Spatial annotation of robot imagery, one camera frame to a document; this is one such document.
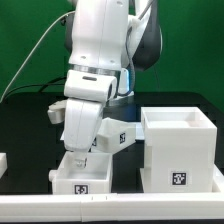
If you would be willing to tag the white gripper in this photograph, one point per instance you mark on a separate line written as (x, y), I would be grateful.
(82, 122)

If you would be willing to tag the white drawer with knob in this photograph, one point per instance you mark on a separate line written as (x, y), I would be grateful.
(95, 178)

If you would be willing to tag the white drawer without knob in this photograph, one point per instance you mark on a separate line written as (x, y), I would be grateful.
(114, 136)

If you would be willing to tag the white drawer cabinet box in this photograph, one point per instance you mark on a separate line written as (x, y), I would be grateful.
(179, 150)

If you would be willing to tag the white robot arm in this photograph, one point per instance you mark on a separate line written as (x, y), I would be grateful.
(107, 37)

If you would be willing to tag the white marker sheet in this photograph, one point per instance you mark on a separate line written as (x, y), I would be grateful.
(138, 127)

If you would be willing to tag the white block at left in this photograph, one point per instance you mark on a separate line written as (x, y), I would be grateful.
(3, 164)

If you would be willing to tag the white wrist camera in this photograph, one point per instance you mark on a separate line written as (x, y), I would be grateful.
(56, 112)

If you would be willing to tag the white front border rail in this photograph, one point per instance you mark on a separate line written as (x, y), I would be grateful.
(111, 207)

